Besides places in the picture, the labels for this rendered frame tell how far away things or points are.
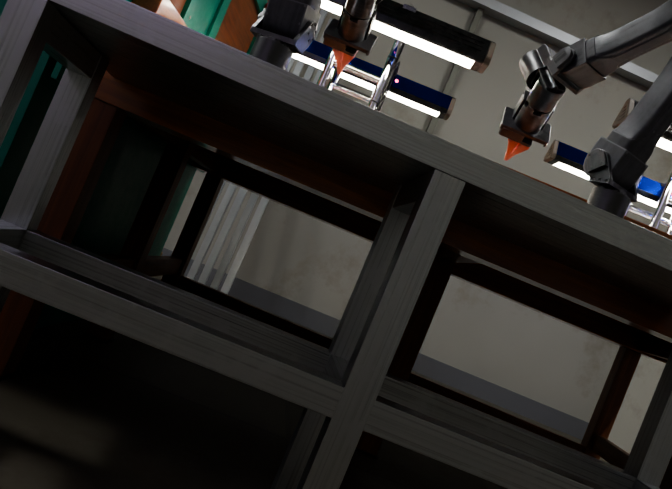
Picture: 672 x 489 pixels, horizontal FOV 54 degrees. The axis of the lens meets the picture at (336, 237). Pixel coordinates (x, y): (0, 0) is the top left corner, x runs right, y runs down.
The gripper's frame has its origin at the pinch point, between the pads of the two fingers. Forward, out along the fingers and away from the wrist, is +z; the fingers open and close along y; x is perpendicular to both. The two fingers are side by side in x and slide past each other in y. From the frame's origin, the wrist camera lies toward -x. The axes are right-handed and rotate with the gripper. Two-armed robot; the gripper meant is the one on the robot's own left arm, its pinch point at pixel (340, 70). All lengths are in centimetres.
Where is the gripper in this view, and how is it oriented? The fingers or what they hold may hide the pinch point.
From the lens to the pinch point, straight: 148.8
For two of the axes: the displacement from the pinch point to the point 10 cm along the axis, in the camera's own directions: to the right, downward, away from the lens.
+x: -3.0, 6.8, -6.7
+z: -2.5, 6.3, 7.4
